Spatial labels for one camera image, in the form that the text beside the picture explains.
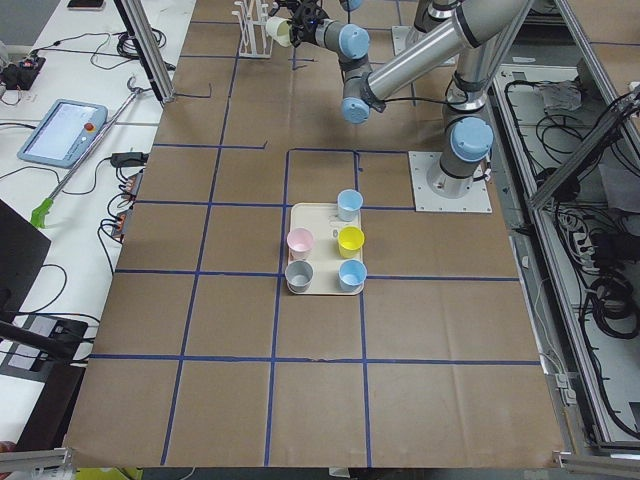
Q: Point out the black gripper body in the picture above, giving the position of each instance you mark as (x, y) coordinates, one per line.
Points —
(305, 27)

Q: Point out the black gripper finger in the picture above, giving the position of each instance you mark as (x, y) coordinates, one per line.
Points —
(290, 5)

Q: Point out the white ikea cup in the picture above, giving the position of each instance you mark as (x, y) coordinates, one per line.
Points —
(279, 29)

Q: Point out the light blue cup top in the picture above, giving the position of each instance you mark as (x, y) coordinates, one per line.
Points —
(349, 203)

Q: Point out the light blue cup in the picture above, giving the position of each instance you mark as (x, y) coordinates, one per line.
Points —
(352, 274)
(349, 203)

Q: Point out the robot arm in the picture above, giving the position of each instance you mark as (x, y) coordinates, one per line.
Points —
(330, 30)
(477, 33)

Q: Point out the pink cup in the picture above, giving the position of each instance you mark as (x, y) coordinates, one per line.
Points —
(300, 242)

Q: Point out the yellow cup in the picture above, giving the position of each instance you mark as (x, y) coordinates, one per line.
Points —
(350, 239)

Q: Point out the grey cup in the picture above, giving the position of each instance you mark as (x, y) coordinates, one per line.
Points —
(299, 275)

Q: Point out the light blue cup bottom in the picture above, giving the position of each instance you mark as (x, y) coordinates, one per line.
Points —
(352, 274)

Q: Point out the cream serving tray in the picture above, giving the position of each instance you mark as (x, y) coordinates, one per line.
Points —
(322, 220)

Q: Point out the black power adapter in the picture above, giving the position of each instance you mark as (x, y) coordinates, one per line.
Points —
(128, 159)

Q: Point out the blue teach pendant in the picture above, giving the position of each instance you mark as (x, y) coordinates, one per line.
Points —
(63, 134)

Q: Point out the reacher grabber tool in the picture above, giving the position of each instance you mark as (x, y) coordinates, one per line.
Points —
(39, 213)

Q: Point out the black monitor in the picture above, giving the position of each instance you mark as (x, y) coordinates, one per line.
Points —
(23, 252)

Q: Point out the white wire cup rack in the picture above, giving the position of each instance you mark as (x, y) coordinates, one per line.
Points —
(252, 16)

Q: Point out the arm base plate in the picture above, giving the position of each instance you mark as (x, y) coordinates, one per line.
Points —
(402, 42)
(436, 192)

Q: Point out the aluminium frame post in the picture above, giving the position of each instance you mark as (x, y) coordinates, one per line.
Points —
(139, 29)

